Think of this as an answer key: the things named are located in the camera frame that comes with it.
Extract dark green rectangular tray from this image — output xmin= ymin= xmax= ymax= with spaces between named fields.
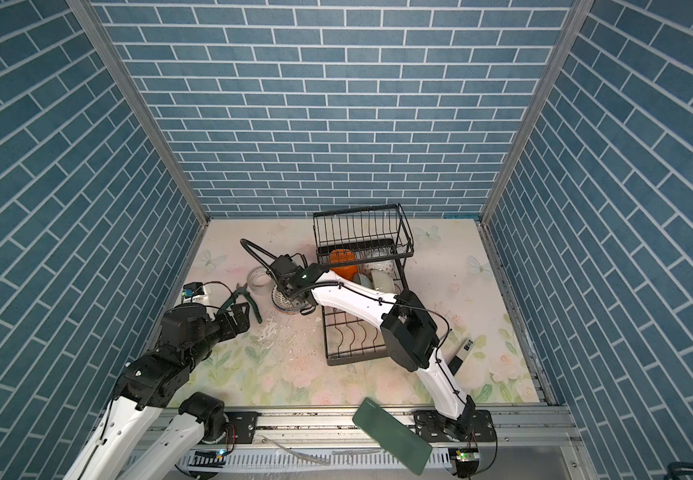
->
xmin=353 ymin=398 xmax=433 ymax=476

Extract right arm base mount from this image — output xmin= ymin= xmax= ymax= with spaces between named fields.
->
xmin=412 ymin=410 xmax=497 ymax=444

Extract green handled pliers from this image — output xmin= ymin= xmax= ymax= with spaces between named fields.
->
xmin=218 ymin=283 xmax=262 ymax=324

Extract aluminium front rail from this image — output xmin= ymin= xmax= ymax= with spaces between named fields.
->
xmin=84 ymin=406 xmax=582 ymax=451

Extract orange plastic bowl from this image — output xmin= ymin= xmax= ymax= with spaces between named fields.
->
xmin=328 ymin=249 xmax=360 ymax=281

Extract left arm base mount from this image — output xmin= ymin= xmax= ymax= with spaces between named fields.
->
xmin=178 ymin=392 xmax=260 ymax=447

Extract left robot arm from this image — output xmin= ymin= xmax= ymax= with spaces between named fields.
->
xmin=66 ymin=302 xmax=258 ymax=479

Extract black wire dish rack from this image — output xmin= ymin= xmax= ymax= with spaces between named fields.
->
xmin=314 ymin=204 xmax=415 ymax=366

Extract black and white marker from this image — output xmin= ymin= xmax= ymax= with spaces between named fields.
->
xmin=449 ymin=339 xmax=474 ymax=375

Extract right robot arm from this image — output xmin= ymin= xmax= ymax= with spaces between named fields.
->
xmin=266 ymin=255 xmax=476 ymax=429

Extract white bowl orange diamonds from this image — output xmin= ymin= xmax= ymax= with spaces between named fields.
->
xmin=364 ymin=260 xmax=395 ymax=274

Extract cream bowl striped outside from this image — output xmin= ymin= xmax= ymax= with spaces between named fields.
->
xmin=371 ymin=270 xmax=397 ymax=294

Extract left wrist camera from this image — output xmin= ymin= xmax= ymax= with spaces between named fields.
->
xmin=182 ymin=282 xmax=210 ymax=305

